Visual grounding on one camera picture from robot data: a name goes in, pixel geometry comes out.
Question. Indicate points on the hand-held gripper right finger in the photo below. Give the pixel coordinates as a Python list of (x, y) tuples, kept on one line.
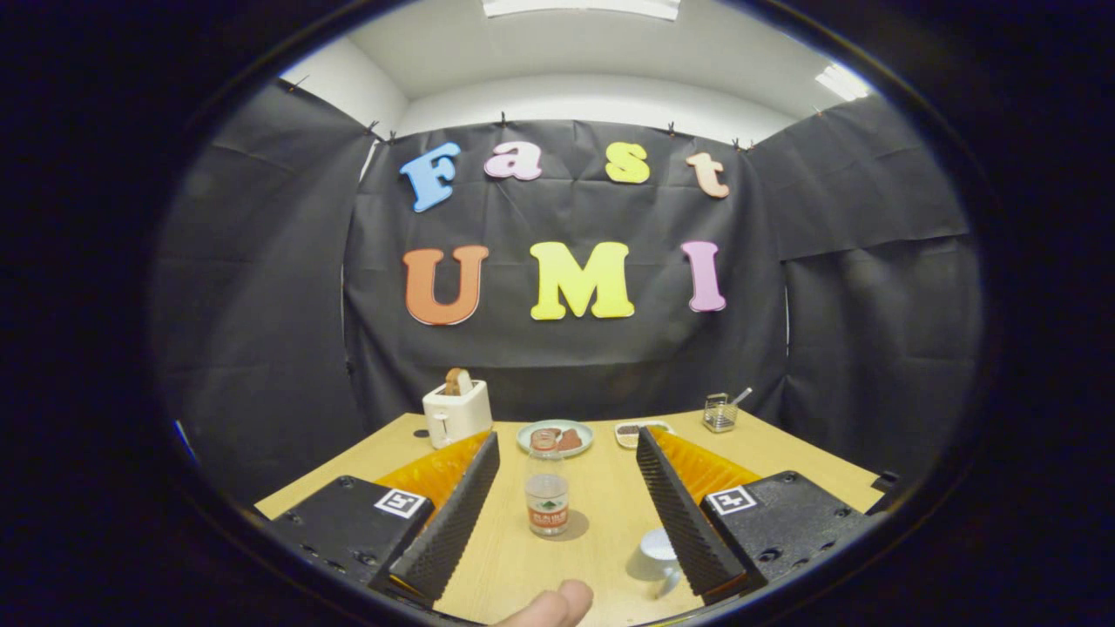
[(679, 522)]

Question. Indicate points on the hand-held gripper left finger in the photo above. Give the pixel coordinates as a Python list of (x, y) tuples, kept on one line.
[(453, 522)]

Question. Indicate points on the clear plastic bottle red label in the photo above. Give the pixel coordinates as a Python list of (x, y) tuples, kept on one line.
[(547, 505)]

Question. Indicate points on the round brown coaster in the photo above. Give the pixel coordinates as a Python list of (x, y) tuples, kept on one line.
[(579, 525)]

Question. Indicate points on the wooden table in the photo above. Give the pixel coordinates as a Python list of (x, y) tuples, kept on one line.
[(601, 488)]

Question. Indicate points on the small divided condiment dish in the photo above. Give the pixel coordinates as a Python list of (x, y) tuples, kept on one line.
[(629, 432)]

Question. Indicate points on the white toaster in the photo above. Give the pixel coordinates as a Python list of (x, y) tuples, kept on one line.
[(457, 416)]

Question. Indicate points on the pale green plate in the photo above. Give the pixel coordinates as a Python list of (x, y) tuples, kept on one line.
[(585, 438)]

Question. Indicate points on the brown meat piece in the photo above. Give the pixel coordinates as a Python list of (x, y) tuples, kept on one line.
[(571, 441)]

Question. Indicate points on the brown bread slice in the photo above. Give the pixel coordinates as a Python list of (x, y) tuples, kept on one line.
[(457, 381)]

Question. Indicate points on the black backdrop cloth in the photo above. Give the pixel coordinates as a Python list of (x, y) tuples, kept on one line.
[(610, 366)]

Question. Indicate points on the black table clamp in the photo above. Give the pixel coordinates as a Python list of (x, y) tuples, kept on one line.
[(885, 488)]

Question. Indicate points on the small ceiling light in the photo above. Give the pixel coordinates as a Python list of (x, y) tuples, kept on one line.
[(842, 83)]

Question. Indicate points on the long ceiling light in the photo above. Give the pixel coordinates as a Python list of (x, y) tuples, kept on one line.
[(582, 7)]

